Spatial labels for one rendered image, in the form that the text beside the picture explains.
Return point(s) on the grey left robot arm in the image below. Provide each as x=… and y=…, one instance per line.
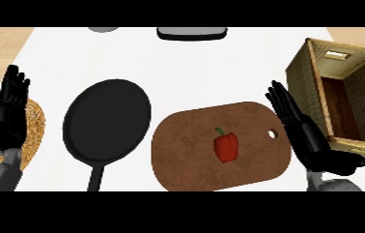
x=9, y=170

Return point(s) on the round woven straw placemat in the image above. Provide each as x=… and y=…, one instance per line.
x=33, y=130

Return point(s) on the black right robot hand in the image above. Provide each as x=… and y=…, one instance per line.
x=304, y=133

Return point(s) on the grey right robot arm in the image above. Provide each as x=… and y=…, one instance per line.
x=330, y=182

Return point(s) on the grey round object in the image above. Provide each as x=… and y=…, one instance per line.
x=103, y=29

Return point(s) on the black frying pan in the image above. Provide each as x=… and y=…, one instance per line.
x=105, y=121

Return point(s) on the brown wooden cutting board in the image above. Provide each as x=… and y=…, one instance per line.
x=190, y=159

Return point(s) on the dark grey flat appliance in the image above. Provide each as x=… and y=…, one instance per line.
x=192, y=34

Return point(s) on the tan wicker basket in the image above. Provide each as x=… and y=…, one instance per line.
x=333, y=92

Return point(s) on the red bell pepper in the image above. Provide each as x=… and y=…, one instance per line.
x=225, y=147

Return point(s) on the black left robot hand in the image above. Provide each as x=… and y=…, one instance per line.
x=11, y=114

